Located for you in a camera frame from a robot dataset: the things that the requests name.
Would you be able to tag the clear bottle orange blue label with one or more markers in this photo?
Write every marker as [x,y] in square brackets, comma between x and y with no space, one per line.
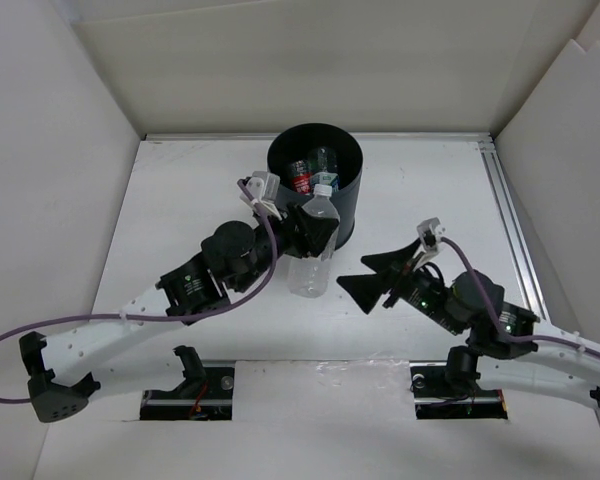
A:
[309,277]

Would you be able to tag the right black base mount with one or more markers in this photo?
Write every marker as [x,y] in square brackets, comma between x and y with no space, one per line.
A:
[436,399]

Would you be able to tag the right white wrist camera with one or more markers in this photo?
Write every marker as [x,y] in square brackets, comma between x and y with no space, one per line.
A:
[430,237]

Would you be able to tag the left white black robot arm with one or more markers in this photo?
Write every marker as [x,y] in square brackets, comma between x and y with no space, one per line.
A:
[69,370]

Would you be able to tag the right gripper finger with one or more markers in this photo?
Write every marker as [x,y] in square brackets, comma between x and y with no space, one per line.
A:
[367,289]
[400,260]

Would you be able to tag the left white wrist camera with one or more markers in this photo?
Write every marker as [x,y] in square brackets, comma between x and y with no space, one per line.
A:
[260,189]

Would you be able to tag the clear bottle red label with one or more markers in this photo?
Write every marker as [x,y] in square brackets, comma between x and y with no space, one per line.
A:
[299,174]

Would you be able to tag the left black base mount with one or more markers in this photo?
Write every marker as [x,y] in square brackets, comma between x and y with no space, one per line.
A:
[213,401]

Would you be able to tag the aluminium rail right side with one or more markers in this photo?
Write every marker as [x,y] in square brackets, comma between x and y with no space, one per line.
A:
[523,265]

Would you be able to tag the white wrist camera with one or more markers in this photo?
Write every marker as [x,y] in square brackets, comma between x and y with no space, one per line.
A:
[430,237]
[260,189]

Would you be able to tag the clear bottle green blue label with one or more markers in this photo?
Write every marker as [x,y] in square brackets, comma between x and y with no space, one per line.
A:
[323,167]

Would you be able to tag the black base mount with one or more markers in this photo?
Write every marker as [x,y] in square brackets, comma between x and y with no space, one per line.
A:
[213,401]
[436,399]

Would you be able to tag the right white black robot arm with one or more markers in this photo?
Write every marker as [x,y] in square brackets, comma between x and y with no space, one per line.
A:
[506,346]

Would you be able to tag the dark blue cylindrical bin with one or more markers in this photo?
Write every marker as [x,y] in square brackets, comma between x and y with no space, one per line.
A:
[295,143]

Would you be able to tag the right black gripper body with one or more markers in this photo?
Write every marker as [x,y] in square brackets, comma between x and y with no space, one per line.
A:
[424,294]

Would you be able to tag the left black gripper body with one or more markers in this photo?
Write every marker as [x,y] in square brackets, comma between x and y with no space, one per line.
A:
[288,241]

